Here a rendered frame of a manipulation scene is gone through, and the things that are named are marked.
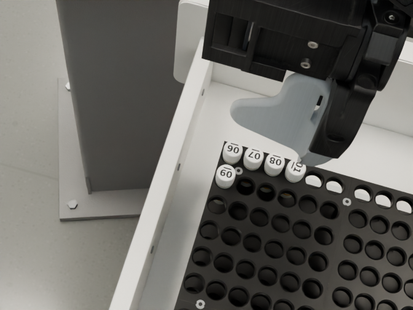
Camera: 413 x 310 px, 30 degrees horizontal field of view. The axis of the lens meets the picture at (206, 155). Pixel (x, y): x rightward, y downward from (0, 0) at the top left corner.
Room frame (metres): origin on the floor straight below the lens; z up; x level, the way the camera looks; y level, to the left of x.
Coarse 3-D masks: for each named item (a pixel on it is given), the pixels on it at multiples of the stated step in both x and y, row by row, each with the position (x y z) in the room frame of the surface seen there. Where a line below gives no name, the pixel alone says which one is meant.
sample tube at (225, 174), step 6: (222, 168) 0.21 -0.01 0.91; (228, 168) 0.21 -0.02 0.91; (216, 174) 0.20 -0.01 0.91; (222, 174) 0.20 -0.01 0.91; (228, 174) 0.20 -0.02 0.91; (234, 174) 0.20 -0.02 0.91; (216, 180) 0.20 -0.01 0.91; (222, 180) 0.20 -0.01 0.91; (228, 180) 0.20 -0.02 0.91; (222, 186) 0.20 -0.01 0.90; (228, 186) 0.20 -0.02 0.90
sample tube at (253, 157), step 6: (246, 150) 0.22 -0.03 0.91; (252, 150) 0.22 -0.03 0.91; (258, 150) 0.22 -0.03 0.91; (246, 156) 0.22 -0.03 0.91; (252, 156) 0.22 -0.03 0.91; (258, 156) 0.22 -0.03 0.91; (246, 162) 0.22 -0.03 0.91; (252, 162) 0.21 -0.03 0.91; (258, 162) 0.21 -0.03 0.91; (246, 168) 0.22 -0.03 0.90; (252, 168) 0.21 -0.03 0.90; (246, 186) 0.21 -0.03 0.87
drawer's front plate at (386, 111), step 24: (192, 0) 0.32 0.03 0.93; (192, 24) 0.32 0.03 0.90; (192, 48) 0.32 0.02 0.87; (408, 48) 0.31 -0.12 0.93; (216, 72) 0.31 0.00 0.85; (240, 72) 0.31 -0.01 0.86; (288, 72) 0.31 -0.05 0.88; (408, 72) 0.30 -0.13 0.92; (384, 96) 0.30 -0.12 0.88; (408, 96) 0.30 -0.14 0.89; (384, 120) 0.30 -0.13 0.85; (408, 120) 0.30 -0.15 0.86
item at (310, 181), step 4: (308, 180) 0.24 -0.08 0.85; (312, 180) 0.24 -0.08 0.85; (316, 180) 0.24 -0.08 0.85; (312, 184) 0.24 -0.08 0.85; (316, 184) 0.24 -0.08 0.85; (320, 184) 0.24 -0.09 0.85; (328, 184) 0.24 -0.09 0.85; (328, 188) 0.23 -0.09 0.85; (332, 188) 0.23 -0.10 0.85; (336, 188) 0.24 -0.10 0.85; (340, 188) 0.24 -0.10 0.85; (340, 192) 0.23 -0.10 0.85; (356, 192) 0.24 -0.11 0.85; (356, 196) 0.23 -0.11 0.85; (360, 196) 0.23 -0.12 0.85; (364, 196) 0.23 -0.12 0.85; (368, 196) 0.23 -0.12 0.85; (368, 200) 0.23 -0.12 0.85
